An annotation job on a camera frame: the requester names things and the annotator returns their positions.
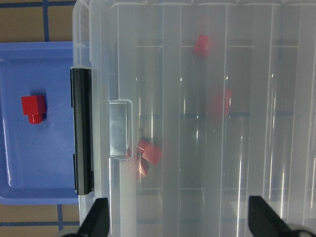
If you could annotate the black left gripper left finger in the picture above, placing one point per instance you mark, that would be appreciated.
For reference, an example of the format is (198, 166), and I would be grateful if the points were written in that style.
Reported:
(96, 223)

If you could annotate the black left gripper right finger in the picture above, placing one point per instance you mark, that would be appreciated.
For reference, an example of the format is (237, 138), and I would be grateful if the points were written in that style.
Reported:
(264, 222)

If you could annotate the clear plastic box lid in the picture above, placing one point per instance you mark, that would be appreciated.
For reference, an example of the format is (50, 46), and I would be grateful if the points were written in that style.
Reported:
(264, 51)

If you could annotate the clear plastic storage box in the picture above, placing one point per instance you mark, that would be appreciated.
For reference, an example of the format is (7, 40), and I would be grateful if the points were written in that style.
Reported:
(89, 53)

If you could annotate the black box latch handle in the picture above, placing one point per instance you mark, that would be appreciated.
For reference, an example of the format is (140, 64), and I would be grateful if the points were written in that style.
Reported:
(81, 102)

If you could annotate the red block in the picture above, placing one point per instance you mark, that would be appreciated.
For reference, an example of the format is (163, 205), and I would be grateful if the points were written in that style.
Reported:
(152, 154)
(219, 104)
(34, 108)
(201, 47)
(142, 162)

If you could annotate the blue plastic tray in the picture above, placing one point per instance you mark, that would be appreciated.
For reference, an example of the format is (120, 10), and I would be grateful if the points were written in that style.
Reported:
(36, 124)

